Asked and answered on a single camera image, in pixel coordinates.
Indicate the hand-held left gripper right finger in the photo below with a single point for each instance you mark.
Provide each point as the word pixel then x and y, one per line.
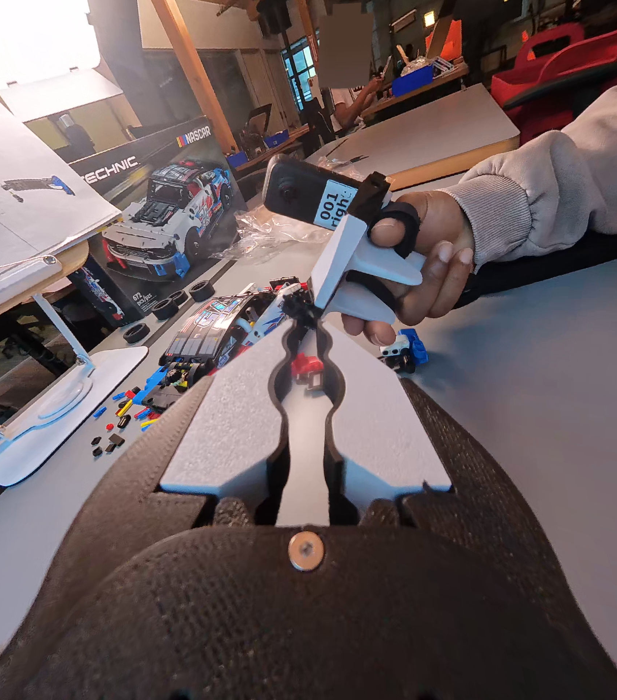
pixel 390 437

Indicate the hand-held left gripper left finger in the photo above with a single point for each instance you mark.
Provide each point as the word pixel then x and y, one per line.
pixel 221 432

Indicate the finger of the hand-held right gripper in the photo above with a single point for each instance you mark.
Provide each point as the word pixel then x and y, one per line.
pixel 338 257

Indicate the black lego panel blue end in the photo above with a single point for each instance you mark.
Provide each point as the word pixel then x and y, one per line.
pixel 418 350

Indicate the red lego piece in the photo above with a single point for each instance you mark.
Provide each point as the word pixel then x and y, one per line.
pixel 304 365

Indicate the lego race car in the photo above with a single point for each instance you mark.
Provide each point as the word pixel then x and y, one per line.
pixel 215 322

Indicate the person's right forearm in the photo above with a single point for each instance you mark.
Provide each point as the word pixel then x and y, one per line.
pixel 560 180

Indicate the pile of small lego pieces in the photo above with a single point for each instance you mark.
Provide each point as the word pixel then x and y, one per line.
pixel 114 441

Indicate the black lego tire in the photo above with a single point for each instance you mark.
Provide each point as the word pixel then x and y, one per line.
pixel 177 298
pixel 202 290
pixel 165 310
pixel 136 332

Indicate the black lego box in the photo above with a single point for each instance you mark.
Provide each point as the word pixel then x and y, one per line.
pixel 166 219

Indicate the person's right hand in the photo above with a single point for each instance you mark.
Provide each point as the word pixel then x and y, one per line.
pixel 442 257

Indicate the clear plastic bag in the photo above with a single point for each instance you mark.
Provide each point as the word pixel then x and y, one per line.
pixel 341 159
pixel 270 229

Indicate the blue plastic bin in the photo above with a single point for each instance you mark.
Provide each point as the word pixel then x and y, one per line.
pixel 238 159
pixel 412 82
pixel 280 139

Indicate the wooden workbench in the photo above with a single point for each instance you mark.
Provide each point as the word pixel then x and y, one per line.
pixel 423 98

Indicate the white instruction booklet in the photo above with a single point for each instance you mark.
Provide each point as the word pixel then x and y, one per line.
pixel 29 164

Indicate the wooden post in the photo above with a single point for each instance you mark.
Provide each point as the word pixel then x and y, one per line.
pixel 193 71

